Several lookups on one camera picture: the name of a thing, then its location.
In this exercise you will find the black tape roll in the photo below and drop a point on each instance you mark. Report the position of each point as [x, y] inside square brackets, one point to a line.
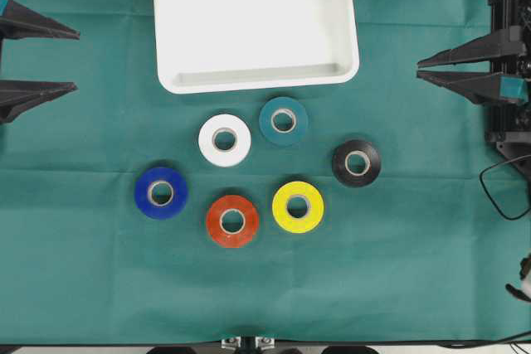
[356, 163]

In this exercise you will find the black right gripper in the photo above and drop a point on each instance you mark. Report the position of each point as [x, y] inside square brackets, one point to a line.
[507, 126]

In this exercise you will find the red tape roll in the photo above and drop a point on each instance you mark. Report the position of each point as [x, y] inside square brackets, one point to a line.
[232, 221]

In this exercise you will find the metal bracket at table edge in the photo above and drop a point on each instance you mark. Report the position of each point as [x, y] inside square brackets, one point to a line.
[248, 344]

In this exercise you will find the white plastic tray case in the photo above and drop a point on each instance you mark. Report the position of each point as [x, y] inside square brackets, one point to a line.
[222, 45]

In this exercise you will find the teal tape roll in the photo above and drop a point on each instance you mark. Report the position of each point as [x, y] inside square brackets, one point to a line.
[284, 121]

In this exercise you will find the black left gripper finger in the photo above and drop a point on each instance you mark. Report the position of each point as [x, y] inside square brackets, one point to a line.
[18, 96]
[18, 22]

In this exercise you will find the blue tape roll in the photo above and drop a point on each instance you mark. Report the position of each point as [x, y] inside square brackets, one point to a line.
[161, 193]

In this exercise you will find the yellow tape roll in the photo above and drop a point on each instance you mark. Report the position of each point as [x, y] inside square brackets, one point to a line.
[298, 207]

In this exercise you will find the white tape roll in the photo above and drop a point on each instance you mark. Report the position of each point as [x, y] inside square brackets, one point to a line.
[224, 140]

